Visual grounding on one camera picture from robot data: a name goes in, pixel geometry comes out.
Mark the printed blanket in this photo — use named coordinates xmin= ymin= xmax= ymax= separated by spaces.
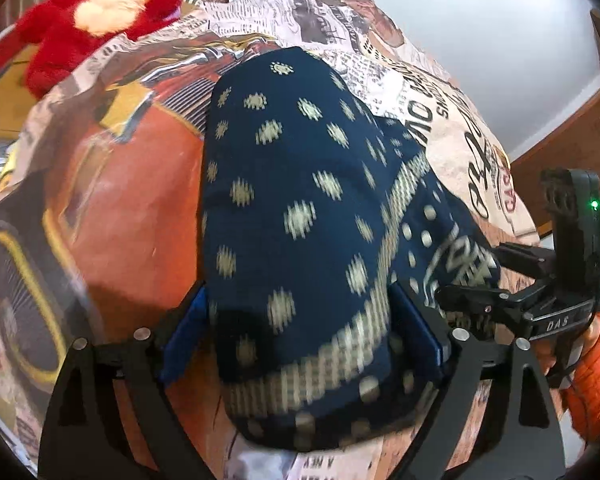
xmin=0 ymin=0 xmax=541 ymax=480

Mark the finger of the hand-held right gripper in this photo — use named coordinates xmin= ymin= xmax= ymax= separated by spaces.
xmin=490 ymin=241 xmax=562 ymax=282
xmin=434 ymin=282 xmax=557 ymax=328

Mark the navy patterned hoodie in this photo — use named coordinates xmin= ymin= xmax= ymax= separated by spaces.
xmin=200 ymin=46 xmax=503 ymax=453

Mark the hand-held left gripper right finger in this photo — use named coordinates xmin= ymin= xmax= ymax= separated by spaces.
xmin=387 ymin=280 xmax=567 ymax=480

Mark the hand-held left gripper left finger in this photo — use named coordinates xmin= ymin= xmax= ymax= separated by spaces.
xmin=37 ymin=280 xmax=211 ymax=480

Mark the red plush toy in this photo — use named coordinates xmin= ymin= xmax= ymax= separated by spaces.
xmin=17 ymin=0 xmax=186 ymax=101

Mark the wooden bed frame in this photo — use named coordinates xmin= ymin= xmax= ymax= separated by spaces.
xmin=510 ymin=9 xmax=600 ymax=239

